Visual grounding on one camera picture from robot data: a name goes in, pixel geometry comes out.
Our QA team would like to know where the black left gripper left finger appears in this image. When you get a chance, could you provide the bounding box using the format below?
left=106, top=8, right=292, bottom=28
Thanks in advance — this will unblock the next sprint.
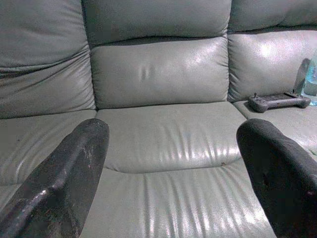
left=0, top=118, right=110, bottom=238

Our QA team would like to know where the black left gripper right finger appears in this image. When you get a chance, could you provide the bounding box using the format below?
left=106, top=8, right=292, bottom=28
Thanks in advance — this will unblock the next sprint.
left=236, top=118, right=317, bottom=238

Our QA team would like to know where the grey handheld controller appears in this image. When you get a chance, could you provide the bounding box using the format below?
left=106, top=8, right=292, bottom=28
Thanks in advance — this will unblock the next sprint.
left=248, top=92, right=312, bottom=113

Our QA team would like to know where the clear plastic water bottle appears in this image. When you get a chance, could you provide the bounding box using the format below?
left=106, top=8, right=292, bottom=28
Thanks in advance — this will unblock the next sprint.
left=301, top=49, right=317, bottom=106

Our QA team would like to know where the grey leather sofa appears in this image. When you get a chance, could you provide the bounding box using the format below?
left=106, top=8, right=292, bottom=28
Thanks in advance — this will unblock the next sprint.
left=0, top=0, right=317, bottom=238

